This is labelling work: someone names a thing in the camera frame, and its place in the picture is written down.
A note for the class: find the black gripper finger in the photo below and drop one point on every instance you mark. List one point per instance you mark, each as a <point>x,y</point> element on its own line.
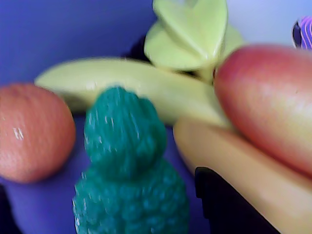
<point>5,214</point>
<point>219,202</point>

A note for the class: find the yellow toy starfruit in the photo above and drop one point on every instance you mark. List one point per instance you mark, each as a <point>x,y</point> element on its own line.
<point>185,41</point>

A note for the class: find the red yellow toy mango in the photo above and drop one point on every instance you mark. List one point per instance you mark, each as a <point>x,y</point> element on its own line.
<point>268,97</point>

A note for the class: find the orange toy fruit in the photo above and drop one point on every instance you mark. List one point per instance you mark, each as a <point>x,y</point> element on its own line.
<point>31,131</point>

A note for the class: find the large yellow toy banana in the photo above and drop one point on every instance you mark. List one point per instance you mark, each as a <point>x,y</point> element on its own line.
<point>231,158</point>

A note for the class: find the pale yellow toy banana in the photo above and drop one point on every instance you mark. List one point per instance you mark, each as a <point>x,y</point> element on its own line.
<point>122,73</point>

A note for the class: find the green toy pineapple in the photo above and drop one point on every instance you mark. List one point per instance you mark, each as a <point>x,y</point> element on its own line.
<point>126,151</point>

